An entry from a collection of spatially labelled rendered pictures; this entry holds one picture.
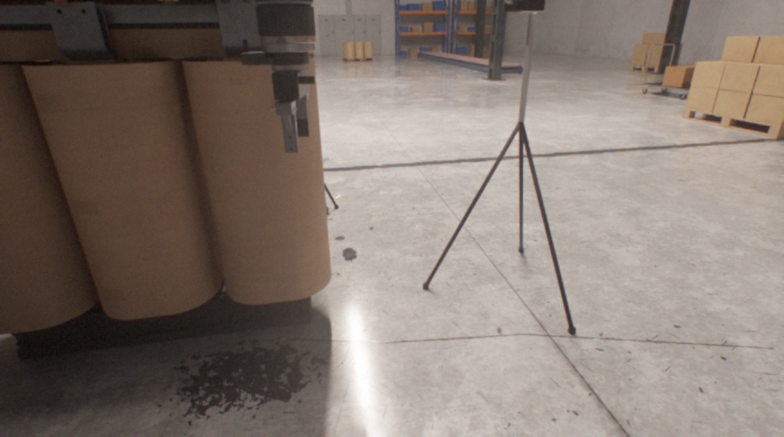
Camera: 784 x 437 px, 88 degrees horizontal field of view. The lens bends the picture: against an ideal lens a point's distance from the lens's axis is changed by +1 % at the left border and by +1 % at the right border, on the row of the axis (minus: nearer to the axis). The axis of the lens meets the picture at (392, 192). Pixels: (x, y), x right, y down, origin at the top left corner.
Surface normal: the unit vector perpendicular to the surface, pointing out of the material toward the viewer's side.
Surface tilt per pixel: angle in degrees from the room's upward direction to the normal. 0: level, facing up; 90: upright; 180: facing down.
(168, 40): 90
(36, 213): 90
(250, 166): 90
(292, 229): 90
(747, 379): 0
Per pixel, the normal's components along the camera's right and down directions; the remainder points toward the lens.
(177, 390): -0.01, -0.93
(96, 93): 0.18, 0.36
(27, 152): 0.94, 0.12
